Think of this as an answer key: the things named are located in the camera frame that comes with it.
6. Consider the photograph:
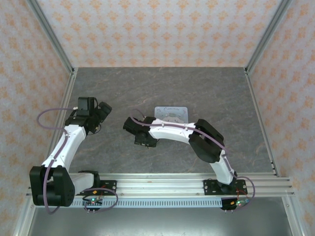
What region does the slotted grey cable duct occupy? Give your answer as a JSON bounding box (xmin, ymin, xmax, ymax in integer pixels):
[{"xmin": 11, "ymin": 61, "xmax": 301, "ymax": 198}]
[{"xmin": 70, "ymin": 198, "xmax": 223, "ymax": 208}]

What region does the aluminium rail beam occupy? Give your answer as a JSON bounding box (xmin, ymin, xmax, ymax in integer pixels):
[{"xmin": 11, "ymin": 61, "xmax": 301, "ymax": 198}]
[{"xmin": 26, "ymin": 173, "xmax": 295, "ymax": 198}]

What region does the small green circuit board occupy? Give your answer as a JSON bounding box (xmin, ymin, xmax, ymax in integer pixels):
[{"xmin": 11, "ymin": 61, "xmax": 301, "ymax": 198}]
[
  {"xmin": 83, "ymin": 196, "xmax": 104, "ymax": 206},
  {"xmin": 230, "ymin": 198, "xmax": 251, "ymax": 207}
]

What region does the aluminium frame post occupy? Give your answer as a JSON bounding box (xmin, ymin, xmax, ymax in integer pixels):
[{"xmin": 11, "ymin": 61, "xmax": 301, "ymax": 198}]
[
  {"xmin": 26, "ymin": 0, "xmax": 76, "ymax": 75},
  {"xmin": 244, "ymin": 0, "xmax": 294, "ymax": 74}
]

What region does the aluminium side rail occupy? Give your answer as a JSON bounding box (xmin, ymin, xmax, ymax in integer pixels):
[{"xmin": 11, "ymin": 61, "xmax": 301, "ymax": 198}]
[
  {"xmin": 40, "ymin": 68, "xmax": 78, "ymax": 178},
  {"xmin": 244, "ymin": 68, "xmax": 282, "ymax": 178}
]

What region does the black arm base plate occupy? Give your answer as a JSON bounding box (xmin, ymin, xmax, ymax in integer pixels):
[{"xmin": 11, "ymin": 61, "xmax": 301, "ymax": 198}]
[
  {"xmin": 97, "ymin": 180, "xmax": 118, "ymax": 195},
  {"xmin": 203, "ymin": 179, "xmax": 247, "ymax": 196}
]

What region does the grey metal panel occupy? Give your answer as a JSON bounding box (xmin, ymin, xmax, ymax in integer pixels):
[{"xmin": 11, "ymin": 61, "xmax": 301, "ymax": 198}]
[{"xmin": 31, "ymin": 206, "xmax": 290, "ymax": 236}]

